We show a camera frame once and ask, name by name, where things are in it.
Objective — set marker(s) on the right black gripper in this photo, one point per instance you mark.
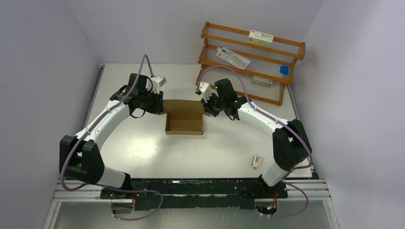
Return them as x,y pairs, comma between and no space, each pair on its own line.
207,106

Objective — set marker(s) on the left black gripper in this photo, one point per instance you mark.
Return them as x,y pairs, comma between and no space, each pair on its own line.
158,107

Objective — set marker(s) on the brown cardboard box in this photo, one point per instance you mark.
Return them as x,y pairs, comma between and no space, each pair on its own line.
183,117

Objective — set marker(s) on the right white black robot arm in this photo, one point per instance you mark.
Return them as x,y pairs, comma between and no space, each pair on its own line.
289,139

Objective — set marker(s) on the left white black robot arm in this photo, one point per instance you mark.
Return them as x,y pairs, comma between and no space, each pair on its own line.
80,157

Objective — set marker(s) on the small white box lower shelf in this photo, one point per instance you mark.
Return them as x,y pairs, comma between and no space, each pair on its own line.
262,81

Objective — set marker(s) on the white green box top shelf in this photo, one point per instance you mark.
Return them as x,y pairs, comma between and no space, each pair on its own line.
260,38

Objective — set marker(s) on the clear plastic packet with label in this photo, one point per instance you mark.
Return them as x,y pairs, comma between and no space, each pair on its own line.
232,57

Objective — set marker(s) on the orange wooden shelf rack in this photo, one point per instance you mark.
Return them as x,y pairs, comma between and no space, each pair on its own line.
265,62

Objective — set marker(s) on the blue cap bottle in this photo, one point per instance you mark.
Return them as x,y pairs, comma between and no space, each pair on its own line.
285,70

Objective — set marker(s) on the small pink white stapler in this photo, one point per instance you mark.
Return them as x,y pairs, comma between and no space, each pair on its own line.
256,161

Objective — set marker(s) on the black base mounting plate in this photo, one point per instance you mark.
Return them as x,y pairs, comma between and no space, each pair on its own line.
198,193

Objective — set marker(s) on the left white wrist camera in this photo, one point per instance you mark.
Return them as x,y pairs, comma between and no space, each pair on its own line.
157,83

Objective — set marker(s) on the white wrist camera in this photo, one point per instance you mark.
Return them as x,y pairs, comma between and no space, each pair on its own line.
205,90
157,83

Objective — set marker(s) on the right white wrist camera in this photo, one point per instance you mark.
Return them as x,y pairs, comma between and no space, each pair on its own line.
205,90

